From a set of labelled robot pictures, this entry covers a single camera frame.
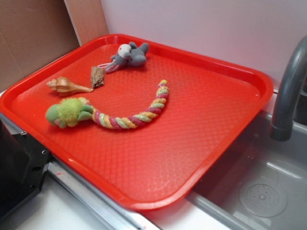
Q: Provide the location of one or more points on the brown cardboard panel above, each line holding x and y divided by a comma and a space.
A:
33, 33

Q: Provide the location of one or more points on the grey plush elephant toy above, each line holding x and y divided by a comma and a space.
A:
128, 54

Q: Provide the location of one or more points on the grey plastic sink basin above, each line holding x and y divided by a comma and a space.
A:
258, 183

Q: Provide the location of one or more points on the metal rail strip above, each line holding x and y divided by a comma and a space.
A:
67, 202

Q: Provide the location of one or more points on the small brown cone shell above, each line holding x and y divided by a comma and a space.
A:
97, 77

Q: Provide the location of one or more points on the grey plastic faucet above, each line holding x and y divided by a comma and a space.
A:
291, 101

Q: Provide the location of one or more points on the red plastic tray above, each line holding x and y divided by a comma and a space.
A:
210, 103

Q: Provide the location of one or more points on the orange striped conch shell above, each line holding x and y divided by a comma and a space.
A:
64, 87

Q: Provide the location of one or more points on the green plush rope toy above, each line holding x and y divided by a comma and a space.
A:
70, 112

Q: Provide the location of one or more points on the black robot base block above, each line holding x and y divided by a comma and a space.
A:
23, 164

